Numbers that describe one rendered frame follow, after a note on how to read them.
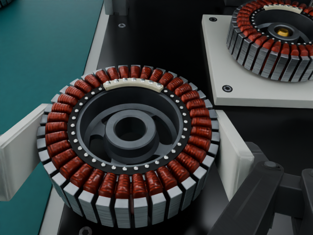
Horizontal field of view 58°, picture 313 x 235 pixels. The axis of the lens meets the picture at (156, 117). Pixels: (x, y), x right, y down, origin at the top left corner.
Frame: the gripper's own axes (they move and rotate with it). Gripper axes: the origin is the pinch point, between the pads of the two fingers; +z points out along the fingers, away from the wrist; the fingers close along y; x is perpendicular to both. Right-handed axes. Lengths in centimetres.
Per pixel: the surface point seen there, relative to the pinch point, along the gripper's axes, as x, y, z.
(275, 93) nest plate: 0.8, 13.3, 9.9
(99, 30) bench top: 5.4, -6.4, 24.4
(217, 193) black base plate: -5.3, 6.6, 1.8
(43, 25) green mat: 5.7, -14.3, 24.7
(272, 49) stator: 4.9, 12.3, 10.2
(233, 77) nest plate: 1.9, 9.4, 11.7
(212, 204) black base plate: -5.7, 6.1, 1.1
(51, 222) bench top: -8.1, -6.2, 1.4
